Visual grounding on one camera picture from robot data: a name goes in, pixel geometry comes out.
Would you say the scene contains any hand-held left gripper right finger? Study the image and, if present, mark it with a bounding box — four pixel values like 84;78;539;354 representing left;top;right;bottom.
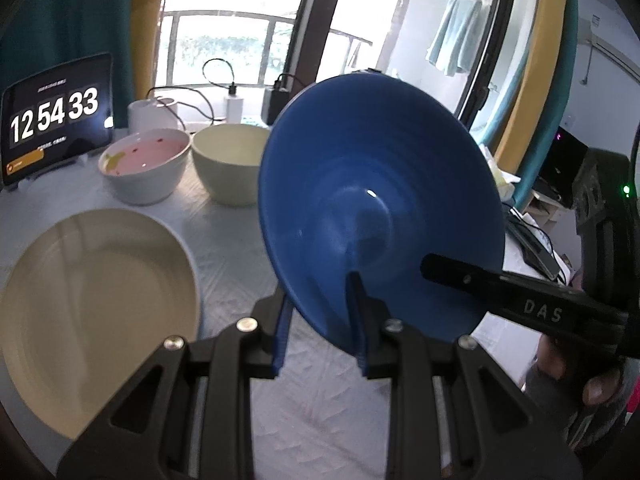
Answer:
345;270;583;480

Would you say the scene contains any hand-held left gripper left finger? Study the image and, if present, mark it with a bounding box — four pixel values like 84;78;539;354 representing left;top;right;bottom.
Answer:
56;280;292;480

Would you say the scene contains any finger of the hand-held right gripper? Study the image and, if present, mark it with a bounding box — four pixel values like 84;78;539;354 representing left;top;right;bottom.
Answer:
421;253;630;357

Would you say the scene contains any large deep blue bowl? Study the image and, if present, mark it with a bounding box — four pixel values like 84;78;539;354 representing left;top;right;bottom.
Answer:
257;73;505;357

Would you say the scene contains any cream bowl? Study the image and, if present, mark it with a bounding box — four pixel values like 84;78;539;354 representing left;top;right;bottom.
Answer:
191;124;272;206

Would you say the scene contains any white bowl pink inside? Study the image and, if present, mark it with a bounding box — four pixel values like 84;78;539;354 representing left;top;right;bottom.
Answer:
98;128;192;206

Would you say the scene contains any person's right hand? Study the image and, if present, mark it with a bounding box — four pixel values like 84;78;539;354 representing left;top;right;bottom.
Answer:
524;334;627;412

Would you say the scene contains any black smartphone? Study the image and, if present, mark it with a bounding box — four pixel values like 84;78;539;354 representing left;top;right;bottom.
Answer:
506;209;562;282

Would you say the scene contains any black monitor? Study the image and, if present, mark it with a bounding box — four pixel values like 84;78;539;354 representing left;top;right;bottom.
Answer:
536;127;589;207

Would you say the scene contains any white textured tablecloth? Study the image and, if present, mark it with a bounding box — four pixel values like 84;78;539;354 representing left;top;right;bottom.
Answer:
0;122;568;480

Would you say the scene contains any teal curtain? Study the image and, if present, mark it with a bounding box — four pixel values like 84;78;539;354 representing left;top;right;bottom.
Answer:
514;0;582;207
0;0;137;103

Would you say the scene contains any cream plate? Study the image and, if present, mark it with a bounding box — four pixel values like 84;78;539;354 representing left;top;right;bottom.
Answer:
0;208;202;442

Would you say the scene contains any yellow curtain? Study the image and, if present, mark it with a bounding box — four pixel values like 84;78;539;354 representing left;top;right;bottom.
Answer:
491;0;569;162
130;0;174;102

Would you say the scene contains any black charger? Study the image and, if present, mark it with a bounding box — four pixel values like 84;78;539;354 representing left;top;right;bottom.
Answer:
263;85;292;124

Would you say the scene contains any white charger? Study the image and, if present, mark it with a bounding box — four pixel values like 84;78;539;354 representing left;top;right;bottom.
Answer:
225;92;245;124

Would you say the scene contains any light blue hanging towel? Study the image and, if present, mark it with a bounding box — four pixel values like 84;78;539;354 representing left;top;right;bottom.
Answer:
426;0;484;77

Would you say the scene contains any white desk lamp base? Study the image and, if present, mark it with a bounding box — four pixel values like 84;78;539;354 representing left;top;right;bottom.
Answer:
127;98;179;132

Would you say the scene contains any white tablet stand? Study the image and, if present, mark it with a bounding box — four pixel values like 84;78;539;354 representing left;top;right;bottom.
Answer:
7;156;85;194

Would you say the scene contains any black tablet clock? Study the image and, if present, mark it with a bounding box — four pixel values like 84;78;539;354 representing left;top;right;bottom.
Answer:
0;52;115;187

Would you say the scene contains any balcony railing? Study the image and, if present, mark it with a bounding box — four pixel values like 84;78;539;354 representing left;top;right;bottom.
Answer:
155;9;373;87

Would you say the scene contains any white wall air conditioner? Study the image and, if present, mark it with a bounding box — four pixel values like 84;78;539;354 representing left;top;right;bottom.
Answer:
576;9;640;75

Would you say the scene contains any black lamp cable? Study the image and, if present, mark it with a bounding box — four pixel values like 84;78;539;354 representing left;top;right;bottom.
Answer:
145;85;222;127

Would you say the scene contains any black white-charger cable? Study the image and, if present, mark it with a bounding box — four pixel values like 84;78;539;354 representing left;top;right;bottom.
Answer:
202;58;239;97

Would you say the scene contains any black sliding door frame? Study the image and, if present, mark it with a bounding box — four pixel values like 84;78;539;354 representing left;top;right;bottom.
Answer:
282;0;543;133

